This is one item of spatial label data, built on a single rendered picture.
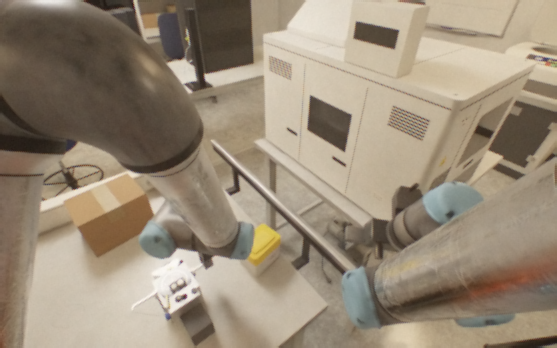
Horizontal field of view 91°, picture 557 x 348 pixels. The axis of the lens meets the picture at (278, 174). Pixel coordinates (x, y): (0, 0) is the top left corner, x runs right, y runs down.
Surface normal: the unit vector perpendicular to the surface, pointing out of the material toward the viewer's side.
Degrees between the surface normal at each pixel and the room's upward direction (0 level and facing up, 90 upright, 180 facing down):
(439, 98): 90
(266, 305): 0
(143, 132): 94
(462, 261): 92
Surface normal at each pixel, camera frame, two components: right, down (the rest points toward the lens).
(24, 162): 0.59, 0.78
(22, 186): 0.97, 0.14
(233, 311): 0.00, -0.78
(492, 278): -0.83, 0.45
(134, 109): 0.61, 0.40
